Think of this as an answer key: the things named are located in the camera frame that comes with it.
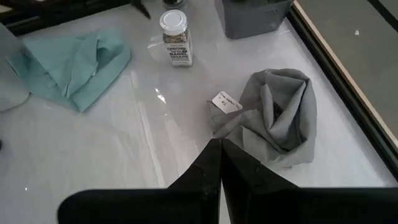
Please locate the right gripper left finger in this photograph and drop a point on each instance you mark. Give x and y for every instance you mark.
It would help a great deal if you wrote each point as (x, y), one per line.
(140, 208)

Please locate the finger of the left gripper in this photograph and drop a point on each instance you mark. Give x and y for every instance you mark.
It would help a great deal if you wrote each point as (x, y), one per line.
(141, 9)

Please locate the grey cloth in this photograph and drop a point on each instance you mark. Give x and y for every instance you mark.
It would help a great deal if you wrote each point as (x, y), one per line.
(280, 124)

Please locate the white paper tag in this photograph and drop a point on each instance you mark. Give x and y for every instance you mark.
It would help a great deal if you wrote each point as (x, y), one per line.
(227, 102)

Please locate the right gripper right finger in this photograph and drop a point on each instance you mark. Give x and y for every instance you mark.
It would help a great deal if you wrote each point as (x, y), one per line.
(295, 208)

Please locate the white translucent plastic bin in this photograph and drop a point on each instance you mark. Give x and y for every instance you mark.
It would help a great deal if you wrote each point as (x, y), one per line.
(11, 77)

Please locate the teal cloth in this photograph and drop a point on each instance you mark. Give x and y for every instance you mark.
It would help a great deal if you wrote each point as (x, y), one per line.
(77, 68)

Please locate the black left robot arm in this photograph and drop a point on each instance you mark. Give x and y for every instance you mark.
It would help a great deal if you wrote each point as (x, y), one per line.
(77, 4)

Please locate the white-lid spice jar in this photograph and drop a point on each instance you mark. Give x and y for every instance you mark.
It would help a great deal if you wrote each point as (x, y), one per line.
(177, 46)

